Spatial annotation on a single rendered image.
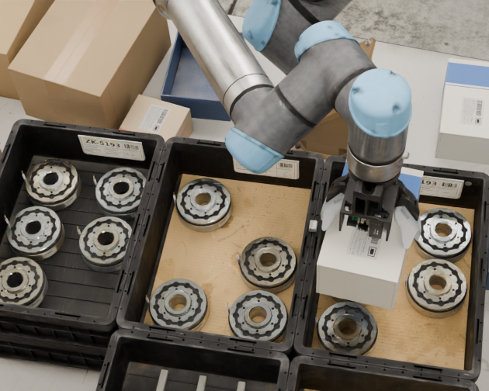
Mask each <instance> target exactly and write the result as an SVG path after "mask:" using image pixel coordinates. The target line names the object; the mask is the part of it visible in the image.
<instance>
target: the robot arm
mask: <svg viewBox="0 0 489 391"><path fill-rule="evenodd" d="M152 1H153V3H154V5H155V6H156V8H157V10H158V11H159V12H160V14H161V15H162V16H164V17H165V18H166V19H169V20H171V21H173V23H174V25H175V27H176V29H177V30H178V31H179V33H180V35H181V37H182V38H183V40H184V41H185V43H186V45H187V47H188V48H189V50H190V52H191V53H192V55H193V56H194V58H195V60H196V62H197V64H198V65H199V67H200V68H201V70H202V72H203V73H204V75H205V76H206V79H207V80H208V82H209V83H210V85H211V87H212V88H213V90H214V91H215V93H216V95H217V97H218V99H219V100H220V102H221V103H222V105H223V107H224V108H225V110H226V111H227V114H228V115H229V117H230V118H231V120H232V121H233V123H234V126H232V127H231V130H230V131H229V133H228V134H227V135H226V136H225V138H224V140H225V144H226V147H227V149H228V150H229V152H230V153H231V155H232V156H233V157H234V159H235V160H236V161H237V162H238V163H239V164H240V165H242V166H243V167H244V168H246V169H247V170H249V171H251V172H253V173H256V174H261V173H264V172H266V171H267V170H268V169H269V168H271V167H272V166H273V165H274V164H276V163H277V162H278V161H279V160H281V159H283V158H284V155H285V154H286V153H287V152H288V151H289V150H290V149H291V148H292V147H294V146H295V145H296V144H297V143H298V142H299V141H300V140H301V139H302V138H303V137H304V136H305V135H307V134H308V133H309V132H310V131H311V130H312V129H313V128H314V127H315V126H316V125H317V124H319V122H320V121H322V119H323V118H324V117H326V115H327V114H329V113H330V112H331V111H332V110H333V109H335V111H336V112H338V113H339V115H340V116H341V117H342V118H343V120H344V121H345V122H346V124H347V126H348V128H349V137H348V147H347V164H348V166H349V173H347V174H346V175H344V176H342V177H339V178H337V179H335V180H334V181H333V183H332V184H331V187H330V189H329V191H328V195H327V197H326V199H325V201H324V205H323V206H322V210H321V220H322V221H323V222H322V230H323V231H326V230H327V229H328V228H329V227H330V225H331V223H332V221H333V219H334V218H335V216H336V215H337V214H338V213H340V215H339V231H341V230H342V225H343V222H344V219H345V215H348V216H349V217H348V219H347V224H346V226H351V227H356V226H357V225H358V230H362V231H365V232H368V227H369V237H374V238H378V239H381V237H382V233H383V232H384V233H387V235H386V241H388V238H389V235H390V229H391V223H392V217H393V214H394V219H395V221H396V223H397V225H398V226H399V227H400V229H401V243H402V245H403V247H404V248H405V249H408V248H409V247H410V246H411V243H412V241H413V239H415V240H416V241H418V240H419V237H420V235H421V218H420V211H419V207H418V201H417V199H416V197H415V195H414V194H413V193H412V192H411V191H410V190H409V189H407V188H406V187H405V185H404V184H403V182H402V181H401V180H399V179H398V178H399V176H400V174H401V169H402V166H403V163H404V159H408V158H409V155H410V154H409V152H407V151H405V147H406V143H407V137H408V127H409V122H410V121H411V115H412V103H411V88H410V86H409V84H408V82H407V81H406V80H405V78H404V77H402V76H401V75H400V74H396V73H394V72H392V70H389V69H384V68H377V67H376V65H375V64H374V63H373V62H372V61H371V60H370V58H369V57H368V56H367V54H366V53H365V52H364V50H363V49H362V48H361V46H360V44H359V42H358V41H357V40H356V39H355V38H353V37H352V36H351V35H350V34H349V32H348V31H347V30H346V29H345V28H344V27H343V26H342V25H341V24H340V23H338V22H335V21H332V20H333V19H334V18H335V17H336V16H337V15H338V14H339V13H340V12H341V11H342V10H343V9H344V8H345V7H346V6H347V5H348V4H349V3H350V2H352V1H353V0H254V1H253V3H252V4H251V5H250V7H249V9H248V11H247V13H246V15H245V18H244V21H243V25H242V33H243V36H244V38H245V39H246V40H247V41H248V42H249V43H250V44H251V45H252V46H253V47H254V49H255V50H256V51H258V52H259V53H261V54H262V55H263V56H264V57H266V58H267V59H268V60H269V61H270V62H272V63H273V64H274V65H275V66H276V67H277V68H278V69H280V70H281V72H283V73H284V74H285V75H286V77H285V78H284V79H283V80H282V81H281V82H280V83H279V84H278V85H277V86H276V87H275V86H274V85H273V83H272V82H271V80H270V79H269V77H268V75H267V74H266V73H265V71H264V70H263V68H262V66H261V65H260V63H259V62H258V61H257V59H256V58H255V55H254V54H253V53H252V52H251V50H250V48H249V47H248V45H247V44H246V42H245V41H244V39H243V38H242V36H241V34H240V33H239V32H238V30H237V28H236V27H235V25H234V24H233V23H232V21H231V19H230V18H229V16H228V15H227V13H226V12H225V11H224V9H223V7H222V5H221V4H220V3H219V1H218V0H152ZM346 206H347V207H348V208H349V211H347V210H345V207H346Z"/></svg>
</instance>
